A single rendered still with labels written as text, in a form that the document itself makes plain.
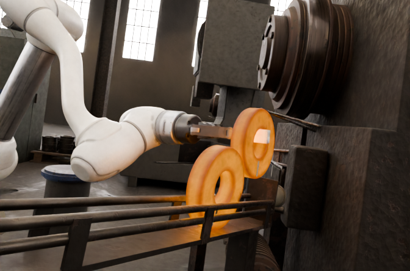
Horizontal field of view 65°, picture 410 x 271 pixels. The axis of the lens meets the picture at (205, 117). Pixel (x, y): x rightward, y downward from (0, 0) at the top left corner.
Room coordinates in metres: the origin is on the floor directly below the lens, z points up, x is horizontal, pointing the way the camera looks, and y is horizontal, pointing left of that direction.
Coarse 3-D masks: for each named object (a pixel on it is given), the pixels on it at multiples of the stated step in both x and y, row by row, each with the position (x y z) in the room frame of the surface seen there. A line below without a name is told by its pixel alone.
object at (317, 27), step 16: (304, 0) 1.07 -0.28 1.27; (320, 0) 1.04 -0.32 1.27; (320, 16) 1.00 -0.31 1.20; (320, 32) 0.98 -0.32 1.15; (304, 48) 0.99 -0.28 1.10; (320, 48) 0.98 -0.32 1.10; (304, 64) 0.98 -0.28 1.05; (320, 64) 0.99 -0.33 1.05; (304, 80) 1.01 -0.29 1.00; (304, 96) 1.05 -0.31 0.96; (288, 112) 1.11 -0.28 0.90; (304, 112) 1.11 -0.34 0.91
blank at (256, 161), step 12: (252, 108) 0.71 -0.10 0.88; (240, 120) 0.67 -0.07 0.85; (252, 120) 0.67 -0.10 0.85; (264, 120) 0.72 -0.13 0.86; (240, 132) 0.66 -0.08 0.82; (252, 132) 0.68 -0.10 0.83; (240, 144) 0.65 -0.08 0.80; (252, 144) 0.68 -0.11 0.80; (264, 144) 0.74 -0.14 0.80; (252, 156) 0.68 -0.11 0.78; (264, 156) 0.73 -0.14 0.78; (252, 168) 0.69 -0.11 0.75; (264, 168) 0.73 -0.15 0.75
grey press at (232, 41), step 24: (216, 0) 3.76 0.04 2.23; (240, 0) 3.80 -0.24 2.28; (216, 24) 3.76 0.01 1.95; (240, 24) 3.80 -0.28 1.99; (264, 24) 3.84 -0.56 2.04; (216, 48) 3.77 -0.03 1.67; (240, 48) 3.81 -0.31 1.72; (216, 72) 3.77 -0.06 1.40; (240, 72) 3.81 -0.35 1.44; (192, 96) 4.58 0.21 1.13; (240, 96) 4.09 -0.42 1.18; (264, 96) 4.15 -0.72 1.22; (216, 120) 4.49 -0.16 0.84
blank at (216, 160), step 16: (208, 160) 0.56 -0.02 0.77; (224, 160) 0.59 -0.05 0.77; (240, 160) 0.64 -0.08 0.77; (192, 176) 0.56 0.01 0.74; (208, 176) 0.56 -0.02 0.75; (224, 176) 0.64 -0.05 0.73; (240, 176) 0.65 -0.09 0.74; (192, 192) 0.55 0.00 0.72; (208, 192) 0.56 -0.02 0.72; (224, 192) 0.64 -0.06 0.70; (240, 192) 0.66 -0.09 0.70; (224, 224) 0.62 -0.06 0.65
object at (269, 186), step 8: (256, 184) 0.79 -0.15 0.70; (264, 184) 0.78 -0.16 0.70; (272, 184) 0.77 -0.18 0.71; (248, 192) 0.80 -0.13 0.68; (256, 192) 0.79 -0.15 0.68; (264, 192) 0.78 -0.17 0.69; (272, 192) 0.77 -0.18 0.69; (248, 200) 0.80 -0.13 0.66; (256, 200) 0.79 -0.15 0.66; (248, 208) 0.79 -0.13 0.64; (256, 208) 0.78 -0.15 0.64; (264, 208) 0.77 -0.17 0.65; (272, 208) 0.76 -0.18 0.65; (256, 216) 0.78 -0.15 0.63; (272, 216) 0.76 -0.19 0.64
